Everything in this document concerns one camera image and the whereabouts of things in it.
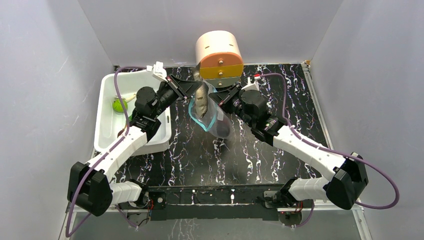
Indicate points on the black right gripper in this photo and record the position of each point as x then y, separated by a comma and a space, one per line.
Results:
226, 99

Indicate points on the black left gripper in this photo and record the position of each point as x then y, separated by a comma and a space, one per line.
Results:
185, 88

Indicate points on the grey toy fish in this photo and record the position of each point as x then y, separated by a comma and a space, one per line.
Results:
201, 94

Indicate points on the clear zip top bag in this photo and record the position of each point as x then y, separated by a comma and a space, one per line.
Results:
214, 113

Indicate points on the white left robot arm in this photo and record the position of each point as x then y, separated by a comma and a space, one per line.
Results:
90, 186

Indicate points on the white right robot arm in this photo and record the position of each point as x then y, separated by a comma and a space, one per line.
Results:
343, 178

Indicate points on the round orange drawer cabinet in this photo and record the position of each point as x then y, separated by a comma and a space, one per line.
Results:
218, 58

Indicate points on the green toy apple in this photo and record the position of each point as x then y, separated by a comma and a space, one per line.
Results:
118, 107

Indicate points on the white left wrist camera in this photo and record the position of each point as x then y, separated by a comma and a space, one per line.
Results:
157, 71

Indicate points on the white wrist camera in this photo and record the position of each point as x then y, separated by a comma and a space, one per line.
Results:
252, 83
157, 71

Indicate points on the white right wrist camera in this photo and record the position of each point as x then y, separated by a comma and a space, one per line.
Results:
252, 83

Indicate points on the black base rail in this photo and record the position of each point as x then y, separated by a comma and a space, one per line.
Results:
224, 202

